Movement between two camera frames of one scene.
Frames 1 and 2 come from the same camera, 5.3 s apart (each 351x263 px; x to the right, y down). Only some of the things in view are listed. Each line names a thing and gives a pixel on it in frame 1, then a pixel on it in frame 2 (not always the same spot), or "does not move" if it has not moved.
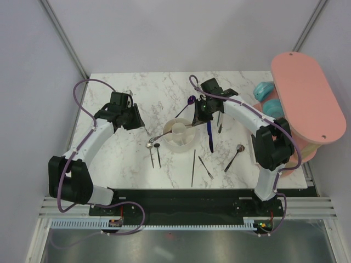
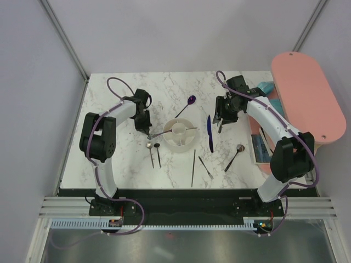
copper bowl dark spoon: x=239 y=148 does not move
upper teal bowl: x=263 y=92 does not move
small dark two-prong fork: x=206 y=168 does not move
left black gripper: x=137 y=122 -> x=144 y=127
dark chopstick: x=193 y=166 does not move
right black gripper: x=199 y=118 -> x=220 y=112
